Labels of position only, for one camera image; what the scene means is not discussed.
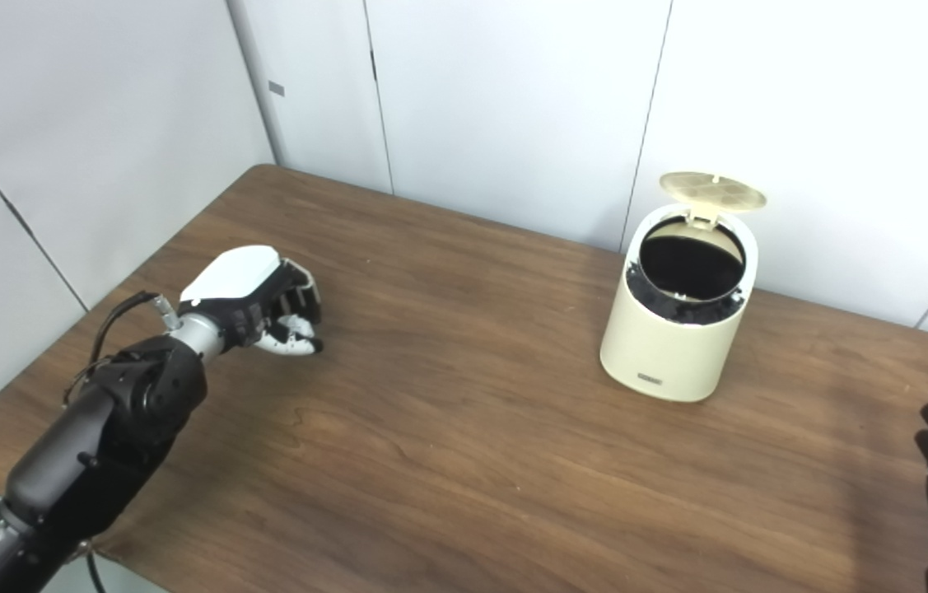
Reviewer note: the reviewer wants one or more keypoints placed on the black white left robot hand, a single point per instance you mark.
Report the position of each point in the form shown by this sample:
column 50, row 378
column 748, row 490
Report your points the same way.
column 229, row 276

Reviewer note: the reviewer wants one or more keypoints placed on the cream-colored bin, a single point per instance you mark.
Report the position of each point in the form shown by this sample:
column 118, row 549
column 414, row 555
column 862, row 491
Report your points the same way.
column 665, row 346

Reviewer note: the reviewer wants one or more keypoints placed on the round cream bin lid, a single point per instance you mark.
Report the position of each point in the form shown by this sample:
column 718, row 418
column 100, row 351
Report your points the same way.
column 712, row 191

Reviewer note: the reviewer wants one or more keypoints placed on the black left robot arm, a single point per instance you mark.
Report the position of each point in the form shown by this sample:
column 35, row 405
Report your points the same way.
column 93, row 445

